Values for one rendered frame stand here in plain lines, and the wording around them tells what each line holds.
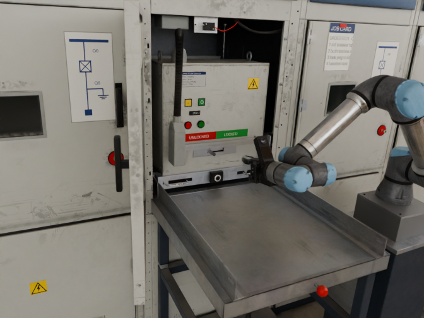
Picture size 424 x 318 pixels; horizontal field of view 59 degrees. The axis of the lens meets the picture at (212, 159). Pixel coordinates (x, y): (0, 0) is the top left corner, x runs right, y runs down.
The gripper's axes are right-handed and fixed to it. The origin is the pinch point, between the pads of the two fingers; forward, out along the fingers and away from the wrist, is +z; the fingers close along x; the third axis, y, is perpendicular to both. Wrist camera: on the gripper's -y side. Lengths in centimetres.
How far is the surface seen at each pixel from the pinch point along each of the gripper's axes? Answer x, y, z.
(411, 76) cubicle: 109, -29, 15
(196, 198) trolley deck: -12.9, 19.7, 19.0
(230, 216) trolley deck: -6.8, 23.0, -0.1
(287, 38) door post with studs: 29, -46, 13
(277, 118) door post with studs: 29.0, -11.3, 20.4
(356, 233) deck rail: 27.5, 26.1, -30.3
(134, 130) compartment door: -51, -18, -41
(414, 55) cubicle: 109, -39, 14
